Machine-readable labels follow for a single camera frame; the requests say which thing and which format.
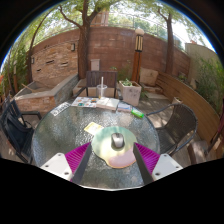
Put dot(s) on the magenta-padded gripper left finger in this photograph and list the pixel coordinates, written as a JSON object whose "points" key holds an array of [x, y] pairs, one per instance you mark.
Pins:
{"points": [[56, 165]]}

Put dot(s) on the curved wooden bench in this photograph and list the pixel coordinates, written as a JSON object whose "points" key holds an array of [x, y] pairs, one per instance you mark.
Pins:
{"points": [[196, 103]]}

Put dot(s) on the stone raised bed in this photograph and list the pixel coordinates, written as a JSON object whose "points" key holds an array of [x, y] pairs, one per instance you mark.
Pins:
{"points": [[46, 95]]}

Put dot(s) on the thick forked tree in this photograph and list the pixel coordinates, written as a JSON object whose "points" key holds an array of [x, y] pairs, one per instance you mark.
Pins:
{"points": [[83, 50]]}

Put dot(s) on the small blue-white booklet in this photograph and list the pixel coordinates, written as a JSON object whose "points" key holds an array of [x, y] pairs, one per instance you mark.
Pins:
{"points": [[124, 107]]}

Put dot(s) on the grey computer mouse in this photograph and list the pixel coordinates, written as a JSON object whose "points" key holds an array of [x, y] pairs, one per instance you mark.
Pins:
{"points": [[117, 140]]}

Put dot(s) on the black plastic chair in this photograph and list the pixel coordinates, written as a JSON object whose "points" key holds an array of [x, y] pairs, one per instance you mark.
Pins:
{"points": [[15, 130]]}

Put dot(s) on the dark slatted chair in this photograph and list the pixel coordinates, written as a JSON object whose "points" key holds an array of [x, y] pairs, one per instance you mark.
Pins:
{"points": [[111, 78]]}

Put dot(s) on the slim tree trunk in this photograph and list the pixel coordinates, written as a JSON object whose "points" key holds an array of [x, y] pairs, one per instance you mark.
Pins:
{"points": [[169, 46]]}

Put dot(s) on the white concrete planter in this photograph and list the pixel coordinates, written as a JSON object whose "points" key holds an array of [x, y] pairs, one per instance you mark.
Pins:
{"points": [[131, 95]]}

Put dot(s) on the white open book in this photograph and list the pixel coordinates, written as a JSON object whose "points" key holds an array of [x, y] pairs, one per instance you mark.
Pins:
{"points": [[108, 104]]}

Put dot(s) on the green mouse pad, pink rest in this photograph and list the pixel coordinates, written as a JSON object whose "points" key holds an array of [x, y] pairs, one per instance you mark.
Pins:
{"points": [[106, 150]]}

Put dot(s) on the wooden lamp post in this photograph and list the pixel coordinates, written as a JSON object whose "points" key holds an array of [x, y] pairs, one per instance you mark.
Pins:
{"points": [[137, 60]]}

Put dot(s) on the black wall lamp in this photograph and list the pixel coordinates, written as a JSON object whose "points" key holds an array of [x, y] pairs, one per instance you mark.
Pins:
{"points": [[73, 47], [32, 60]]}

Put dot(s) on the clear plastic cup with straw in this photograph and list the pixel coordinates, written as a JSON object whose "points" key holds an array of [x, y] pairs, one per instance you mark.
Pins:
{"points": [[101, 91]]}

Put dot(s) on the black-and-white number plate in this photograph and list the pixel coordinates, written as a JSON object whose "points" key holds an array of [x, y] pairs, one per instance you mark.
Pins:
{"points": [[60, 109]]}

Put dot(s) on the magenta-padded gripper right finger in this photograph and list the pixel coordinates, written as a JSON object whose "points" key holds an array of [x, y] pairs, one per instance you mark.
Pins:
{"points": [[166, 165]]}

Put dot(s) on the beige stone slab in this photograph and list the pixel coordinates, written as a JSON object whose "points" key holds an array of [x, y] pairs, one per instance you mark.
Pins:
{"points": [[148, 76]]}

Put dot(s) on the grey wall box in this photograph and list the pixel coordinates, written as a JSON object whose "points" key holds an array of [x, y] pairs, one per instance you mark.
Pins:
{"points": [[95, 64]]}

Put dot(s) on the dark wicker chair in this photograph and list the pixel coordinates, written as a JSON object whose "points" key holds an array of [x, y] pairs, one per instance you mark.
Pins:
{"points": [[181, 123]]}

